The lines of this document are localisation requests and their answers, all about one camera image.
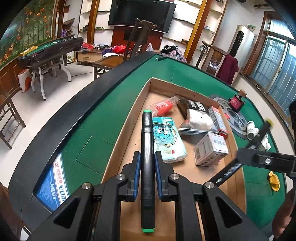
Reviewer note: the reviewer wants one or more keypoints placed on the white standing air conditioner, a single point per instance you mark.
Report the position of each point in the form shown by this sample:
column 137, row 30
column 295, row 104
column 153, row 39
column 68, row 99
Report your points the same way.
column 241, row 44

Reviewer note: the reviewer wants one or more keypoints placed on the pile of clothes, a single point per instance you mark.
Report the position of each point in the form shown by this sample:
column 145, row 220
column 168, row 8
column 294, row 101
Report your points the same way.
column 173, row 52

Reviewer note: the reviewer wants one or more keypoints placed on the person right hand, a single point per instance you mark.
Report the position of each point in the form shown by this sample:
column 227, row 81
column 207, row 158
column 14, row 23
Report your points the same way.
column 283, row 215

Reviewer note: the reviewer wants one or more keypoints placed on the gold foil packet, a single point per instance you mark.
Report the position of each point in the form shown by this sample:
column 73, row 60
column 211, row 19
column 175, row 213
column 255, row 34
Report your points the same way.
column 274, row 181

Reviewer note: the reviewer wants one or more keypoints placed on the dark wooden side chair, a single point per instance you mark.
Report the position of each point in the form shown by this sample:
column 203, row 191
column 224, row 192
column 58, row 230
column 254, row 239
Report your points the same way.
column 12, row 119

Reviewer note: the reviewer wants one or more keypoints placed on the black marker green cap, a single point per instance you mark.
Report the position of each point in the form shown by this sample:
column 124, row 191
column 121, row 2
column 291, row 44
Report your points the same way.
column 147, row 173

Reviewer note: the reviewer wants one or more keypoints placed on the black silver snack pouch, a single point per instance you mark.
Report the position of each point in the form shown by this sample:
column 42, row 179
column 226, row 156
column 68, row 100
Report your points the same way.
column 197, row 119

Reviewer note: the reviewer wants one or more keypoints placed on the red grey medicine box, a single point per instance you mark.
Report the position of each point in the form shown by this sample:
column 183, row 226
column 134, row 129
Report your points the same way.
column 218, row 121

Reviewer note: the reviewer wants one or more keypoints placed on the flower wall painting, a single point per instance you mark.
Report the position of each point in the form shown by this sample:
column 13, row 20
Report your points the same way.
column 32, row 26

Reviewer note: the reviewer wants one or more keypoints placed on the maroon cloth on chair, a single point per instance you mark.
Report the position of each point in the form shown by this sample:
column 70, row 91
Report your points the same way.
column 228, row 69

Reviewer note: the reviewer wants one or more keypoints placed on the small white medicine box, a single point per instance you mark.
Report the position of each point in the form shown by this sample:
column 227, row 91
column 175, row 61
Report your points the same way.
column 210, row 150

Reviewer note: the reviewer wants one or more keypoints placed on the white bottle red label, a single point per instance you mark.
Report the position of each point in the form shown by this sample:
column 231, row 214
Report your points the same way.
column 255, row 132

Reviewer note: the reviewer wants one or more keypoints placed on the low wooden coffee table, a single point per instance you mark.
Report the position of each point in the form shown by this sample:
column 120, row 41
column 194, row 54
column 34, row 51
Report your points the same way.
column 87, row 57

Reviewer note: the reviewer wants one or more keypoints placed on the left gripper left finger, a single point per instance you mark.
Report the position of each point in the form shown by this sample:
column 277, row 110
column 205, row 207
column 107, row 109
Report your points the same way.
column 129, row 191

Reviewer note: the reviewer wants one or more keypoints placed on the red item clear package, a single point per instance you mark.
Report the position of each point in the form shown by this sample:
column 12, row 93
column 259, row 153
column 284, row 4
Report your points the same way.
column 161, row 108

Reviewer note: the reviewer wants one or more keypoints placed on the white pill bottle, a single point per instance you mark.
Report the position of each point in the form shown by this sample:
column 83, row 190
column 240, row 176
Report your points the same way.
column 250, row 125

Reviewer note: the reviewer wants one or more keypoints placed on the dark ink bottle cork stopper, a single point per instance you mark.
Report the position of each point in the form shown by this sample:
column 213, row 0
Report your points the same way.
column 237, row 102

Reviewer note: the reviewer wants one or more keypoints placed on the black flat television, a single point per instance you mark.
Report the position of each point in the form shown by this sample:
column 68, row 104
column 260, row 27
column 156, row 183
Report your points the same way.
column 160, row 13

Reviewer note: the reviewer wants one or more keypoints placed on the white square charger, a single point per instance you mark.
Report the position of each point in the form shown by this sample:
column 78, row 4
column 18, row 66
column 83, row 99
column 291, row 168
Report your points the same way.
column 265, row 143

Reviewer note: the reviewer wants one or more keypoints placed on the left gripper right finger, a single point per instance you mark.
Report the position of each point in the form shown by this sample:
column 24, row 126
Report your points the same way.
column 166, row 191

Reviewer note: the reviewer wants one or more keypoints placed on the cardboard box tray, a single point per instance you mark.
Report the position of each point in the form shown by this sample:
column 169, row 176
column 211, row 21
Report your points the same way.
column 128, row 142

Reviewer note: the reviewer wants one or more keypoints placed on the wooden armchair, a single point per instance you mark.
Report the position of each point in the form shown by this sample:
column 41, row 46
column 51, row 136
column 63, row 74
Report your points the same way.
column 211, row 58

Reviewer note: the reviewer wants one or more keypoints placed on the white orange stool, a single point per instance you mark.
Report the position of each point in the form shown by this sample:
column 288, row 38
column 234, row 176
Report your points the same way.
column 24, row 79

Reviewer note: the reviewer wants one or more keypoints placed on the wooden chair by table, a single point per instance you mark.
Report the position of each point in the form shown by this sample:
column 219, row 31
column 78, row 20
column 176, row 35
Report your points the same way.
column 135, row 46

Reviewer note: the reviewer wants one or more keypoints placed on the teal cartoon tissue pack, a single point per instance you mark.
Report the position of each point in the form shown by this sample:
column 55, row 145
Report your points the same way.
column 167, row 140

